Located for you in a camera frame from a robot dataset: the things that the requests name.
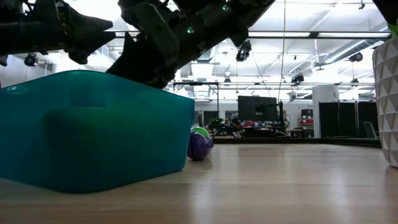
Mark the purple toy eggplant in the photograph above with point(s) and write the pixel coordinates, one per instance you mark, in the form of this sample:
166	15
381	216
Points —
201	146

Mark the grey office chair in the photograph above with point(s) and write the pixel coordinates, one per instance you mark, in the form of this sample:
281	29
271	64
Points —
370	129

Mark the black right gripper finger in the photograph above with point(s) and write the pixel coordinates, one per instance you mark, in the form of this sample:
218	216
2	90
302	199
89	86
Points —
132	62
158	43

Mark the white patterned pot with plant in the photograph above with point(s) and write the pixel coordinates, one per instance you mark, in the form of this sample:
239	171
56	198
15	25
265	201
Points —
387	93

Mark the black partition wall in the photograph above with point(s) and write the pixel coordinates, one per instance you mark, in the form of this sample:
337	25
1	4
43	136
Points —
348	118

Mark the black metal frame stand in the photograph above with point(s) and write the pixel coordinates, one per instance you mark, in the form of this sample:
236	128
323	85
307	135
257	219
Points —
199	83

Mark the black ceiling spotlight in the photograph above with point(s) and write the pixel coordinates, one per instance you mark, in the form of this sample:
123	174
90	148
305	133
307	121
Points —
356	57
30	59
298	78

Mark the teal plastic tupperware container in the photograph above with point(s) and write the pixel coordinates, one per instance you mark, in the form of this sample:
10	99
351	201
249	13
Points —
93	140

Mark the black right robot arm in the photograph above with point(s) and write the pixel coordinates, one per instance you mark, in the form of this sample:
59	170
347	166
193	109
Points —
388	9

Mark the black monitor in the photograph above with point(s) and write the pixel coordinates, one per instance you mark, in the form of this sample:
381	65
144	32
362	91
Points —
256	109

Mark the black aluminium table frame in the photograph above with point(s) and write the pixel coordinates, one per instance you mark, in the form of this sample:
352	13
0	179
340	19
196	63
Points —
295	140

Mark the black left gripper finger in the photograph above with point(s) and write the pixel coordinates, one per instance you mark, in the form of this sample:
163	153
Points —
90	25
90	40

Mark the green round toy vegetable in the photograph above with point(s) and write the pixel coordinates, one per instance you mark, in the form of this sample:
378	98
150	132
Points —
200	130

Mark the black overhead camera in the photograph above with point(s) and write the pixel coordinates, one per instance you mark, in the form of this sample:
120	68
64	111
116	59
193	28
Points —
244	51

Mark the black overhead frame beam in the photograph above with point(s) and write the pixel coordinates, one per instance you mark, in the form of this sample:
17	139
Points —
314	35

